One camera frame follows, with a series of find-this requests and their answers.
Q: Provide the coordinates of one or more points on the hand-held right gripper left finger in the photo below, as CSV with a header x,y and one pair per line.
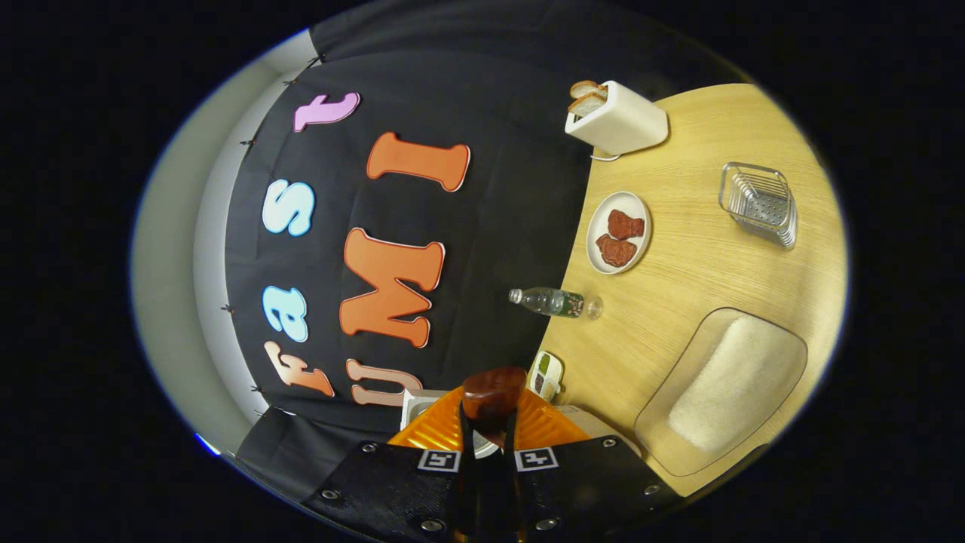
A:
x,y
392,483

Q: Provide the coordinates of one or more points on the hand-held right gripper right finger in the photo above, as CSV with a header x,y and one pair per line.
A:
x,y
588,483

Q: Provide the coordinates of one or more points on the white rice cooker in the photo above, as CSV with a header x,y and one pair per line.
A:
x,y
415,403

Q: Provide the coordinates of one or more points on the brown wooden spoon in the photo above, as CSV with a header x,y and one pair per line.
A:
x,y
494,396

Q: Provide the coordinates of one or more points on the clear tray of white rice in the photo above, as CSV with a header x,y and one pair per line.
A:
x,y
731,385

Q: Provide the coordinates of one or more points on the small white seasoning dish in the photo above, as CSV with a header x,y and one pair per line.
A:
x,y
544,373

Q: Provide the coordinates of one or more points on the clear plastic water bottle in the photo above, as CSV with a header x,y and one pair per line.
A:
x,y
554,302

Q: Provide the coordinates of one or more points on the black backdrop cloth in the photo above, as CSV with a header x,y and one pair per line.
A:
x,y
497,226

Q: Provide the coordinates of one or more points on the white plate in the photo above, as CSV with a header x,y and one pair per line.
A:
x,y
632,200

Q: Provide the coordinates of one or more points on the white toaster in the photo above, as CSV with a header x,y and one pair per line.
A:
x,y
626,121

